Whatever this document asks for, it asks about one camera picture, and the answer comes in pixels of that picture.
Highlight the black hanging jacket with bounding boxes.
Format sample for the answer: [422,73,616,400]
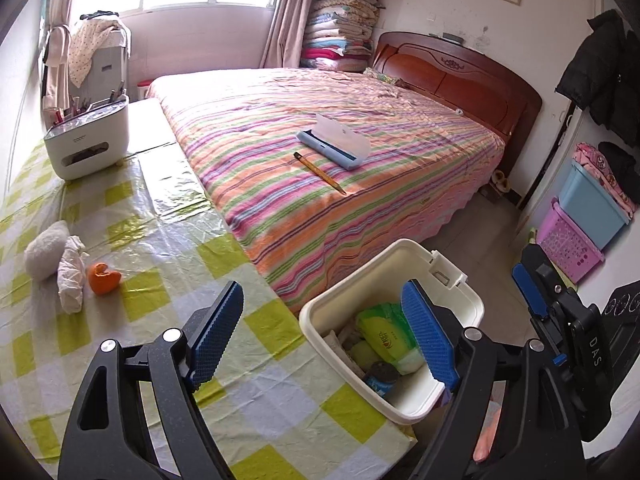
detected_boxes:
[555,9,640,146]

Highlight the green plastic bag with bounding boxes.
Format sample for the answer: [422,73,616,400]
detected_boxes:
[356,302,426,376]

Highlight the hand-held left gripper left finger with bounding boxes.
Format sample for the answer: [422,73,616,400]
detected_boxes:
[57,280,246,480]

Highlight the bunch of pens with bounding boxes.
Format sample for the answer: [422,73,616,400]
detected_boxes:
[52,77,128,126]

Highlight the stack of folded quilts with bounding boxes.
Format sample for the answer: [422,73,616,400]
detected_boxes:
[299,0,387,72]

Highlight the white plastic bin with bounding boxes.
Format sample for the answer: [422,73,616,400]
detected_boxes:
[299,238,486,427]

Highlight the beige hanging garment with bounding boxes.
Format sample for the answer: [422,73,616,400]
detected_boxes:
[41,25,73,111]

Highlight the yellow pencil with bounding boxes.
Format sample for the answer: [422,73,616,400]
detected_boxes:
[293,151,347,196]

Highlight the pink printed cloth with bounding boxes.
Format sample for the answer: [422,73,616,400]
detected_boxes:
[572,142,638,218]

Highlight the bed with striped cover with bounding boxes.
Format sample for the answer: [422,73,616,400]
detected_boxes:
[145,66,506,311]

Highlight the floral pillow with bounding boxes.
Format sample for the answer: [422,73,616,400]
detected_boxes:
[362,66,401,86]

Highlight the orange peel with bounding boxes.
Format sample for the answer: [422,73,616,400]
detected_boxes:
[86,261,122,297]

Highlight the blue plastic storage box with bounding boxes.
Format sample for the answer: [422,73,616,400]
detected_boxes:
[557,160,632,251]

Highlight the pair of slippers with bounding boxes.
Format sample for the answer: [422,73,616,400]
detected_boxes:
[487,170,513,196]

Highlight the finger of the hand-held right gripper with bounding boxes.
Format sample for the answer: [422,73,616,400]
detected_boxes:
[511,260,553,321]
[521,244,576,301]

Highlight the white desktop organizer box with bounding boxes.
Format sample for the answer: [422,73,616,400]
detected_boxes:
[44,94,132,181]

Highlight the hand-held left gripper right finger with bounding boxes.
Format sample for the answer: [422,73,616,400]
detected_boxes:
[401,279,586,480]

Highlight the white oval plush toy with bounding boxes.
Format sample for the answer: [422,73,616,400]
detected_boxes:
[23,220,71,278]

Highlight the purple plastic basket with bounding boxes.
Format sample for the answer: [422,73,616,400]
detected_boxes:
[536,199,606,285]

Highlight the blue pencil case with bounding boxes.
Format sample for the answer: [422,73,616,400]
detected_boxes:
[295,113,372,171]

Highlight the dotted white cloth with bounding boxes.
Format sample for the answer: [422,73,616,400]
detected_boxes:
[67,17,126,87]

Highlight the wooden headboard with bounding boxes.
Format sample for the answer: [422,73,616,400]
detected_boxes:
[371,31,544,181]

